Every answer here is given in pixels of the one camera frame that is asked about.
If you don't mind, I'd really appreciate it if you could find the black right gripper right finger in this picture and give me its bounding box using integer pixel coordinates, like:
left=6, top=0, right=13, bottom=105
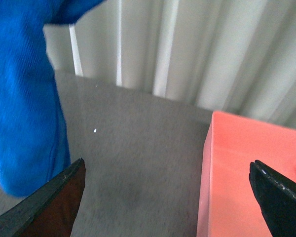
left=249, top=160, right=296, bottom=237

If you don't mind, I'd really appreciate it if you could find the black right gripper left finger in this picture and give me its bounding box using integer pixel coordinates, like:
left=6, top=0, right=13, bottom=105
left=0, top=158, right=86, bottom=237

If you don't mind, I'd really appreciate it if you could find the blue microfiber cloth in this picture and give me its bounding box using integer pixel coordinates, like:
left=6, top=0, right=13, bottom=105
left=0, top=0, right=99, bottom=197

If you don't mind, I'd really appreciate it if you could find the pink plastic tray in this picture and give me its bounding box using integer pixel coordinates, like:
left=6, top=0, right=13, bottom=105
left=197, top=111, right=296, bottom=237

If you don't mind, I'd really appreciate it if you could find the white pleated curtain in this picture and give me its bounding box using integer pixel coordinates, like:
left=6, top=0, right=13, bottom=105
left=44, top=0, right=296, bottom=129

